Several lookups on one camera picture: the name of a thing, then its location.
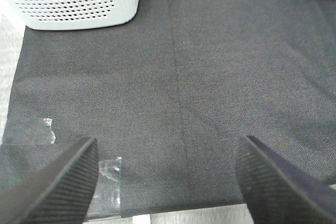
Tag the black fabric table mat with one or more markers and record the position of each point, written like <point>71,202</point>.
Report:
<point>171,92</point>

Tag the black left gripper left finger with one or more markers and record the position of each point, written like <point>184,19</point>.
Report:
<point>59,193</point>

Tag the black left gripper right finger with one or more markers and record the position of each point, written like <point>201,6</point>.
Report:
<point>276,191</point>

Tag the clear tape piece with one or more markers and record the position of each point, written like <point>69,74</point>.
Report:
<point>35,131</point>
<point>106,201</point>

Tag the clear tape piece front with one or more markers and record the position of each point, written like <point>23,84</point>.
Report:
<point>106,201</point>

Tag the clear tape piece left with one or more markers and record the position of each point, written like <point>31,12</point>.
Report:
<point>35,131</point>

